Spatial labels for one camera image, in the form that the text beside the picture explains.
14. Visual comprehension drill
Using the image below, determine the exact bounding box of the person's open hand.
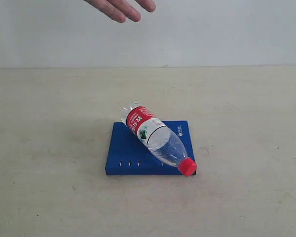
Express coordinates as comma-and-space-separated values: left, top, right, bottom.
83, 0, 156, 23

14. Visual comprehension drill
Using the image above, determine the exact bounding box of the blue ring binder notebook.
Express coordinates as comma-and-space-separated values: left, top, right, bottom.
105, 122, 182, 176

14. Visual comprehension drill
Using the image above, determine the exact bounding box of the clear water bottle red cap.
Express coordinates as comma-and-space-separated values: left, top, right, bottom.
121, 102, 197, 176

